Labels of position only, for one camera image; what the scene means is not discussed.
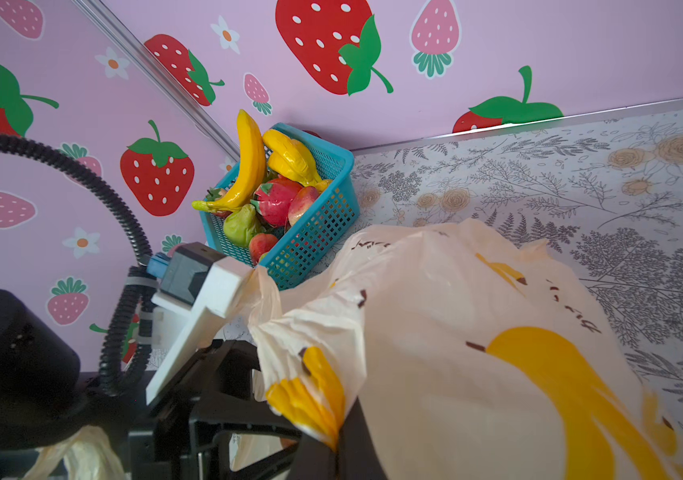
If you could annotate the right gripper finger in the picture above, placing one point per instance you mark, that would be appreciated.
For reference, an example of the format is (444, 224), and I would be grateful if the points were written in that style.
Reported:
(354, 458)

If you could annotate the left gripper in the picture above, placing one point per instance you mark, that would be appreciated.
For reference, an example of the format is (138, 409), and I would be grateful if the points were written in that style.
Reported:
(186, 430)

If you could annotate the beige plastic bag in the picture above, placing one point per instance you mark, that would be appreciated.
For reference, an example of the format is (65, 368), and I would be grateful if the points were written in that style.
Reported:
(472, 359)

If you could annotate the teal plastic basket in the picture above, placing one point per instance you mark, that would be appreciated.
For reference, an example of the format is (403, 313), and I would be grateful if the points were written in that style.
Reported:
(302, 245)

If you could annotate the large yellow banana bunch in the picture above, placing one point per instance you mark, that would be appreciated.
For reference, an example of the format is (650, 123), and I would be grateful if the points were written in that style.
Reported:
(251, 169)

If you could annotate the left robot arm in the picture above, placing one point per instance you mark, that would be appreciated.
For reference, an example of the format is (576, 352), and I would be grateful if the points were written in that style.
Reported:
(46, 399)

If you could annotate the strawberry fake fruit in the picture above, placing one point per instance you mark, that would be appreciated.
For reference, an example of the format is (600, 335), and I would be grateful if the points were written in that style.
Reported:
(260, 245)

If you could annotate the green pear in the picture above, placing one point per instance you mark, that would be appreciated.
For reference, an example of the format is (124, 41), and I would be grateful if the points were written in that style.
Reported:
(242, 226)

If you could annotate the red dragon fruit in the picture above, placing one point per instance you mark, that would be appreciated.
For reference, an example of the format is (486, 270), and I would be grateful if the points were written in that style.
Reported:
(273, 199)

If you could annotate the red peach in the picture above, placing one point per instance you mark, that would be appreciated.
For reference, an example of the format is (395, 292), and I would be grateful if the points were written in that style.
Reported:
(301, 203)

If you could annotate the small yellow banana bunch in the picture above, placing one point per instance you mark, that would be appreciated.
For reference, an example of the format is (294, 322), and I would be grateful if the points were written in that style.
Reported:
(291, 159)

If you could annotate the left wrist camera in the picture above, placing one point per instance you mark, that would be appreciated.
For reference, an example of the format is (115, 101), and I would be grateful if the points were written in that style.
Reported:
(198, 291)

